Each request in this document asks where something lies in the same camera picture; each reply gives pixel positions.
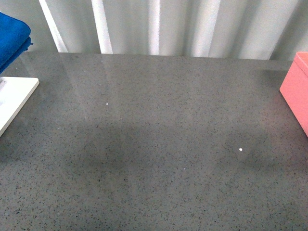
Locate blue microfiber cloth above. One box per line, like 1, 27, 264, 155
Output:
0, 13, 32, 73

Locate white pleated curtain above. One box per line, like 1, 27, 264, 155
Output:
0, 0, 308, 60

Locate white rack with wooden rods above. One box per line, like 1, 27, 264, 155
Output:
0, 77, 39, 136

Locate pink plastic box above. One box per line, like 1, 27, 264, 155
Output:
280, 52, 308, 134

